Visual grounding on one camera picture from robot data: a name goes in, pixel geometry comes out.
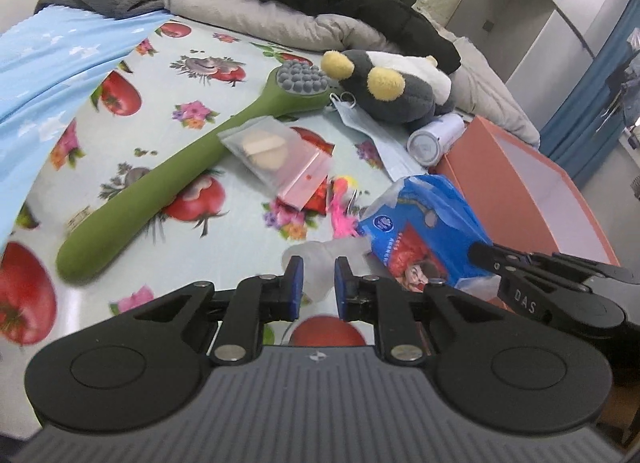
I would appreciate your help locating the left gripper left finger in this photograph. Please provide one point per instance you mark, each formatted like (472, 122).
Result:
(292, 288)

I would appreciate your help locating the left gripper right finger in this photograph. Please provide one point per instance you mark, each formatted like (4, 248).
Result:
(345, 287)

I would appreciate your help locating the blue plastic package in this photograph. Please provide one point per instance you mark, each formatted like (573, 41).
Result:
(421, 230)

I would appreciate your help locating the pink plastic toy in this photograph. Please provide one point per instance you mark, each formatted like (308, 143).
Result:
(342, 192)

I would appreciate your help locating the clear plastic zip bag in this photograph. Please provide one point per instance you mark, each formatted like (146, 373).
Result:
(289, 166)

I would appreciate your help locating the orange cardboard box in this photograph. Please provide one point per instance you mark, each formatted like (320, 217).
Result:
(523, 200)

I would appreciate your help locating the light blue face mask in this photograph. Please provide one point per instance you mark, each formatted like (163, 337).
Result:
(396, 160)

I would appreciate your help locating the white cylinder bottle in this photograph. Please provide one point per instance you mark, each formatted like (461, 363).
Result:
(430, 143)

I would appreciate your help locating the blue curtain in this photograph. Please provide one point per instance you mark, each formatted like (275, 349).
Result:
(585, 129)

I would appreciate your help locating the green massage hammer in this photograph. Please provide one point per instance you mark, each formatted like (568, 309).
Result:
(100, 237)

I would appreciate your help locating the grey penguin plush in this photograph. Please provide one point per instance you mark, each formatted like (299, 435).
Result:
(407, 91)

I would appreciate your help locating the floral tablecloth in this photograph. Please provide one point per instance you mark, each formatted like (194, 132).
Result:
(114, 189)

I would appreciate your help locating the grey quilt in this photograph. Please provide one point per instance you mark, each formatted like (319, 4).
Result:
(476, 87)

